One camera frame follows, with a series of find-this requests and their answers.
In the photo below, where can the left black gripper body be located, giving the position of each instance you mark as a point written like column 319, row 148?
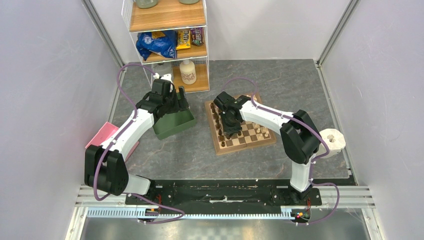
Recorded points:
column 171, row 102

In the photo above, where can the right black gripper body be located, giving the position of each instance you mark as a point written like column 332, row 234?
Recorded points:
column 229, row 126

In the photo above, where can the wooden chess board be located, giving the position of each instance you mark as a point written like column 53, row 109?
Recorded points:
column 252, row 135

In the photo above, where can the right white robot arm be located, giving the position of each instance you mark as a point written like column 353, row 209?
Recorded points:
column 299, row 135

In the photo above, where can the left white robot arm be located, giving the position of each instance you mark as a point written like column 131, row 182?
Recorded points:
column 115, row 181

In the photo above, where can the green plastic tray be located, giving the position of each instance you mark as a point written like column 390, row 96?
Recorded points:
column 174, row 123

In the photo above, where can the cream lotion bottle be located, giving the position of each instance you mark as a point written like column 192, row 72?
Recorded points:
column 188, row 72

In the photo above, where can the blue snack bag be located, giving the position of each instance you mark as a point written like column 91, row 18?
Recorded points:
column 162, row 43

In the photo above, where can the pink plastic tray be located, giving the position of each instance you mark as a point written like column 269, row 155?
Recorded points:
column 102, row 137

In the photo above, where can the yellow candy bag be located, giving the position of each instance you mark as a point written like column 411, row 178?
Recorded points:
column 183, row 39

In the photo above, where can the brown candy bag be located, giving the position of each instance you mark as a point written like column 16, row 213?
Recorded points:
column 197, row 36

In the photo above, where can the white paper roll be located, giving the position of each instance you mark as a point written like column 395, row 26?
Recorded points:
column 335, row 141

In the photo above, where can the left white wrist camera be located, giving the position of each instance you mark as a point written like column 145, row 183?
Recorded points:
column 164, row 78

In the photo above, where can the white wire wooden shelf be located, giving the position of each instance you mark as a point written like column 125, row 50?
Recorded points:
column 159, row 15

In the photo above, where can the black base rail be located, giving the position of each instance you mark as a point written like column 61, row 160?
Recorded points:
column 230, row 196

